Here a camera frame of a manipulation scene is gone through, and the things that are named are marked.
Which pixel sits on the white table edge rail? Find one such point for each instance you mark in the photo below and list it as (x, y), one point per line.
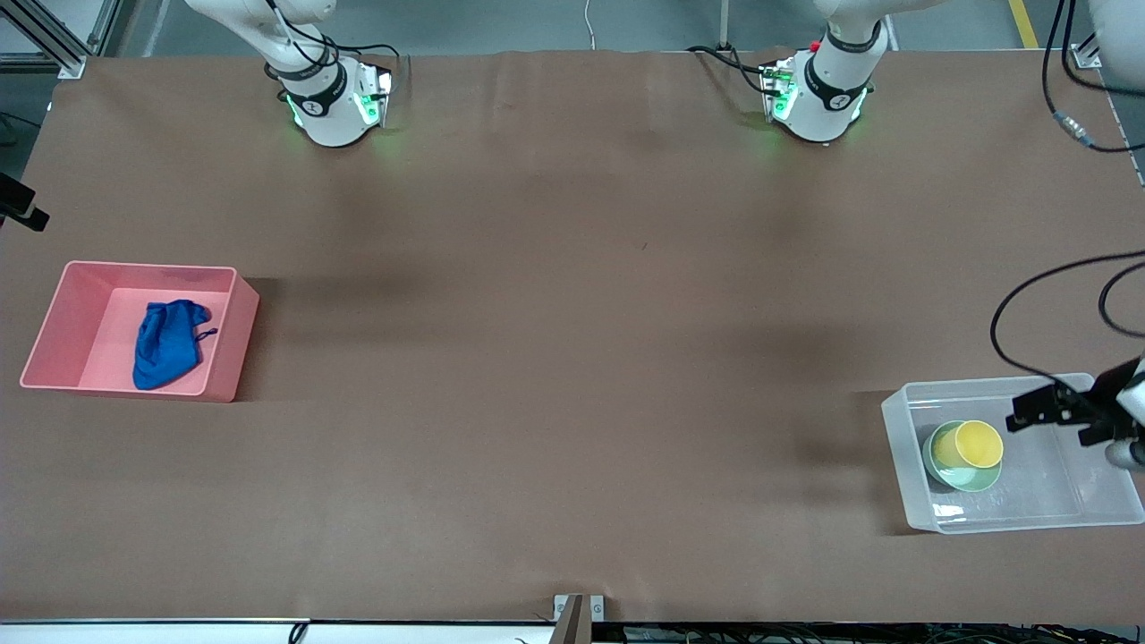
(179, 632)

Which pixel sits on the mint green bowl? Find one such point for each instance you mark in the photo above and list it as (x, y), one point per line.
(971, 483)

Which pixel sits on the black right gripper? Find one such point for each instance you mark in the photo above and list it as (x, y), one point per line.
(20, 202)

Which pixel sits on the metal table edge bracket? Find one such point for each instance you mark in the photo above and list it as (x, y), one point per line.
(578, 613)

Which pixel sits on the pink plastic bin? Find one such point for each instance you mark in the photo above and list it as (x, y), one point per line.
(89, 340)

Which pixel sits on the brown table cover mat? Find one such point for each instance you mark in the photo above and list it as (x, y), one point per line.
(572, 268)

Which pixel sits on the aluminium frame profile with bracket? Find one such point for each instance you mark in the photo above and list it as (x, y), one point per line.
(1087, 54)

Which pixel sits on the clear plastic storage box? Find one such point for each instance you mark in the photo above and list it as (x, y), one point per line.
(1029, 505)

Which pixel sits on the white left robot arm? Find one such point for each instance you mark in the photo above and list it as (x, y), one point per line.
(827, 107)

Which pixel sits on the yellow plastic cup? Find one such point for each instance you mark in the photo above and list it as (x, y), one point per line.
(977, 443)

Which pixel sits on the blue cloth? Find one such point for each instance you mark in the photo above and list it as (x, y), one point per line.
(165, 349)

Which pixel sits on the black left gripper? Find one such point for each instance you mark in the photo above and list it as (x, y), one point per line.
(1106, 394)

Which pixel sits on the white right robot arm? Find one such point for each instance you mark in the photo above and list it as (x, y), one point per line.
(326, 116)

